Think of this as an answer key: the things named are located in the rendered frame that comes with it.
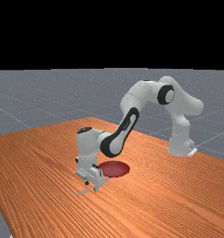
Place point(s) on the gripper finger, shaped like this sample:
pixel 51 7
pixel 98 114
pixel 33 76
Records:
pixel 86 182
pixel 96 189

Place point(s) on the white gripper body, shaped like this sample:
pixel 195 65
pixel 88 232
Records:
pixel 91 172

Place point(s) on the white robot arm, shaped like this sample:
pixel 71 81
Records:
pixel 135 105

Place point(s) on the red round plate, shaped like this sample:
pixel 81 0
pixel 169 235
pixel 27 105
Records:
pixel 116 169

